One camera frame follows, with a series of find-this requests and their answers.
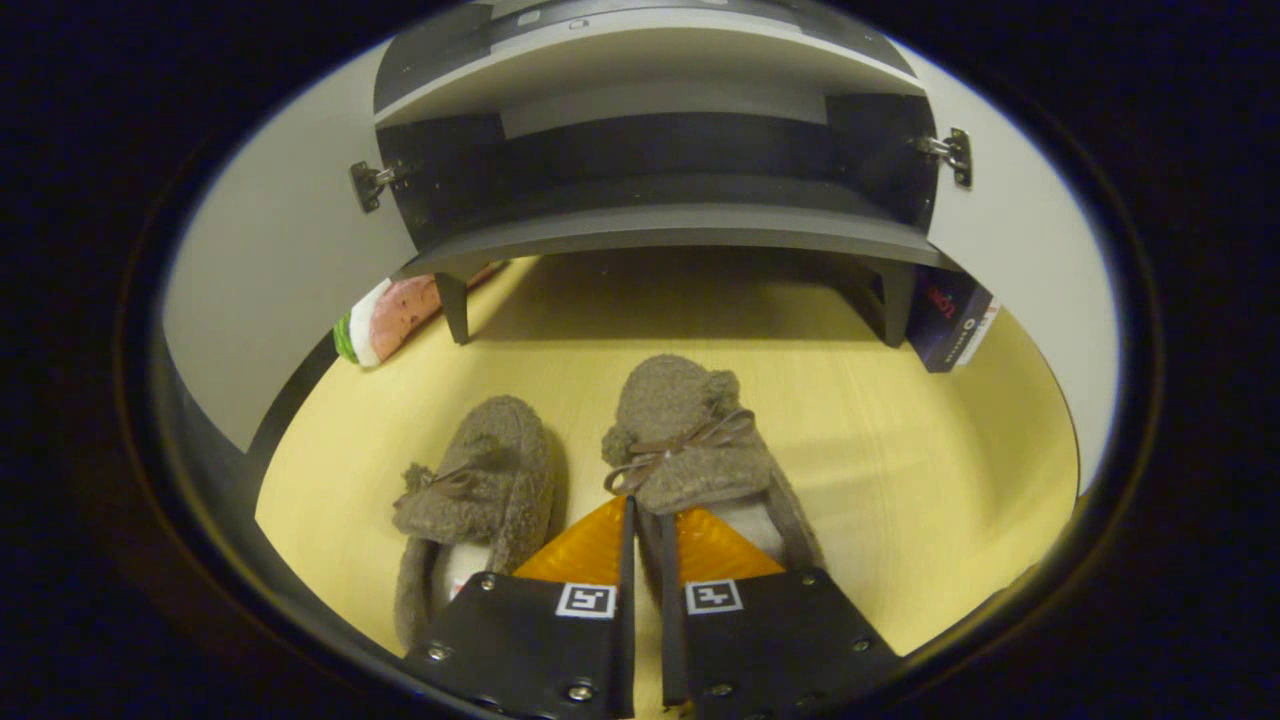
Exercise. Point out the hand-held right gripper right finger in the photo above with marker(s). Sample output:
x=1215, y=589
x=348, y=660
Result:
x=780, y=640

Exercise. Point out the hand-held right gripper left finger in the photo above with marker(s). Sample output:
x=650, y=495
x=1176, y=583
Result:
x=520, y=640

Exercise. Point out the brown fuzzy slipper shoe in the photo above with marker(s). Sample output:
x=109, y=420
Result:
x=680, y=440
x=490, y=480

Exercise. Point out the grey shoe cabinet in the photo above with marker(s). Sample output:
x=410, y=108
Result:
x=660, y=225

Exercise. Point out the grey cabinet door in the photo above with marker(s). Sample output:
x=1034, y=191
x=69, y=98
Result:
x=280, y=260
x=1040, y=260

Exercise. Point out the watermelon slice plush toy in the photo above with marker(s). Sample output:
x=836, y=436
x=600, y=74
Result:
x=400, y=315

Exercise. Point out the dark blue box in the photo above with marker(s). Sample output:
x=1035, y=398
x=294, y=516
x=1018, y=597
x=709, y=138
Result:
x=945, y=320

